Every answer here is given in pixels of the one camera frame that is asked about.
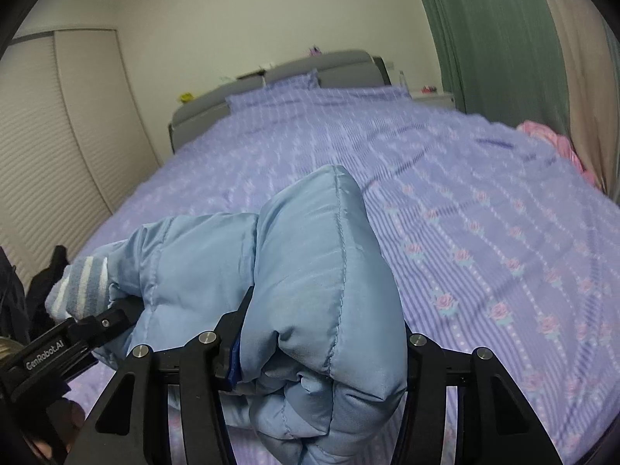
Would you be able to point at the clear plastic bottle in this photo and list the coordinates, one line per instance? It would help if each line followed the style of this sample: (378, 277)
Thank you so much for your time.
(402, 80)

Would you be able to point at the light blue padded pants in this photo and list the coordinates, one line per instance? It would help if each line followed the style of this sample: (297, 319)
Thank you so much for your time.
(315, 276)

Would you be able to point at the beige curtain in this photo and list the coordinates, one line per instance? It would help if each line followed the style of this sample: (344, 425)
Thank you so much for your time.
(586, 82)

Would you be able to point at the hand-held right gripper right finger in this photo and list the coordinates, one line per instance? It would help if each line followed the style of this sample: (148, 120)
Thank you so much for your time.
(426, 356)

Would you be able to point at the white nightstand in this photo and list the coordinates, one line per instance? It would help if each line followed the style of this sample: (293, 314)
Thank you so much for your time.
(433, 99)

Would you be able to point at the grey bed headboard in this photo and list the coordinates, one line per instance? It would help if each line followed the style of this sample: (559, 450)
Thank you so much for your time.
(339, 65)

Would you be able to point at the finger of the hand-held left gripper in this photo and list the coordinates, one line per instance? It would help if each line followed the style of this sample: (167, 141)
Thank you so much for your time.
(109, 322)

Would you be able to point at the yellow toy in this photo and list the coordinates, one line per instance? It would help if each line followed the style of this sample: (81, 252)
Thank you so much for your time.
(185, 97)

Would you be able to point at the pink cloth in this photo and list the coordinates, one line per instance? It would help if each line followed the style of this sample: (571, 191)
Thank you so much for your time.
(557, 143)

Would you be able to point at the bed with purple floral cover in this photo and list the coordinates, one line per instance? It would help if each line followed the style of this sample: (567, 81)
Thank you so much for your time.
(484, 203)

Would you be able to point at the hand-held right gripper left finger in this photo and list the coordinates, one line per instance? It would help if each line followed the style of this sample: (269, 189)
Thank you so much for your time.
(233, 364)

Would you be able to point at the purple floral pillow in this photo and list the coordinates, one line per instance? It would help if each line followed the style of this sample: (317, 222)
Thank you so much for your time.
(363, 93)
(286, 83)

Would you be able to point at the green curtain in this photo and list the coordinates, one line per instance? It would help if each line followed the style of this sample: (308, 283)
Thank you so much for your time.
(494, 43)

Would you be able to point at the black folded garment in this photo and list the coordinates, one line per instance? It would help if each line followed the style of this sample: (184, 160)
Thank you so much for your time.
(46, 286)

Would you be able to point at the white louvered wardrobe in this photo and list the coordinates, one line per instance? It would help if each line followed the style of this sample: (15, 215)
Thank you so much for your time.
(48, 155)

